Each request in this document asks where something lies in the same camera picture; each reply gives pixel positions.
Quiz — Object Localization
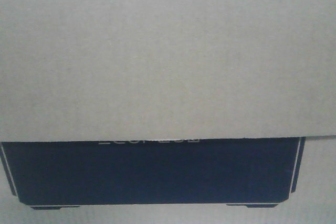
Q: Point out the brown EcoFlow cardboard box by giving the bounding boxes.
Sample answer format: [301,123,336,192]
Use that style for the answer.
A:
[0,0,336,224]

